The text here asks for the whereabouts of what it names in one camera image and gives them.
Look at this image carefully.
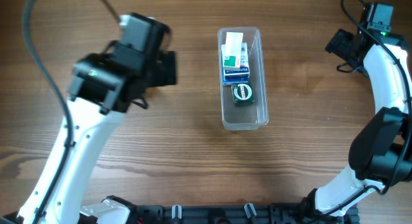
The white green medicine box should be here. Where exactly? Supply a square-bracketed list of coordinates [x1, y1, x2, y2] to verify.
[223, 32, 243, 70]

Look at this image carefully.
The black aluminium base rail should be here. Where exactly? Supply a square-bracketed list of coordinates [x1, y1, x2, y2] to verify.
[128, 203, 359, 224]

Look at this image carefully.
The black right camera cable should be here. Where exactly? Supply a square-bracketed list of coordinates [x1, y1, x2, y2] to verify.
[315, 0, 412, 223]

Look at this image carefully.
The clear plastic container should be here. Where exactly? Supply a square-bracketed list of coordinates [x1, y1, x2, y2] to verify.
[218, 27, 269, 131]

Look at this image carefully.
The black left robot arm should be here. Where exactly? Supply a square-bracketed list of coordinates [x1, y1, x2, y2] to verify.
[1, 13, 176, 223]

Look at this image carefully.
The white Hansaplast plaster box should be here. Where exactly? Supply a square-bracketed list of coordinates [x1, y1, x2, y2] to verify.
[223, 42, 250, 80]

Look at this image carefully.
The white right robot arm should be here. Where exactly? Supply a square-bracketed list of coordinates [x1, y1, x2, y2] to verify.
[300, 1, 411, 222]

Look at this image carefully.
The blue lozenge box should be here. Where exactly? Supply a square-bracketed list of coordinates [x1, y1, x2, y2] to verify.
[222, 77, 248, 86]

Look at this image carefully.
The green Zam-Buk box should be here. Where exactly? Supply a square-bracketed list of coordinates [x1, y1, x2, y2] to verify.
[230, 83, 254, 106]

